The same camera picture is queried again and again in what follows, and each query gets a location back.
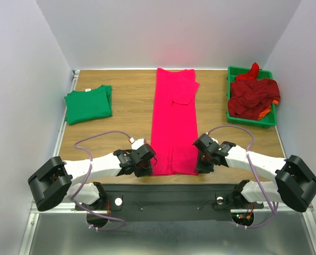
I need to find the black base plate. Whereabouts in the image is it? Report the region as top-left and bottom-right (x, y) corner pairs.
(87, 184), (263, 222)

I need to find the folded green t shirt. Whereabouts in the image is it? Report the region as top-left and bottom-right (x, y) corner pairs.
(64, 85), (113, 125)

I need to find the orange garment in bin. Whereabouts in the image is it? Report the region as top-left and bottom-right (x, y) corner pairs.
(258, 100), (279, 120)

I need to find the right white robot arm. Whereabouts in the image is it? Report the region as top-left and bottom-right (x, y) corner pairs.
(194, 133), (316, 213)

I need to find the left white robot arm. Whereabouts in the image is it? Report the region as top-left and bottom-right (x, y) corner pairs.
(28, 140), (156, 211)

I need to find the green plastic bin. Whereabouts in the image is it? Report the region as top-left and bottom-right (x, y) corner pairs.
(226, 66), (277, 129)

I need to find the pink t shirt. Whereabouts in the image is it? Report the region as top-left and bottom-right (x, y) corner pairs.
(151, 68), (200, 176)

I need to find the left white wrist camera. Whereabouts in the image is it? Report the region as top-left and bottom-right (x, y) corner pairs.
(129, 137), (147, 150)

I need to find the aluminium rail frame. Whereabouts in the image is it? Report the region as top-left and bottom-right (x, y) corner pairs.
(18, 69), (316, 254)

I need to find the dark red t shirt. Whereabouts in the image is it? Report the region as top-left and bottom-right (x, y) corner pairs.
(228, 62), (280, 121)

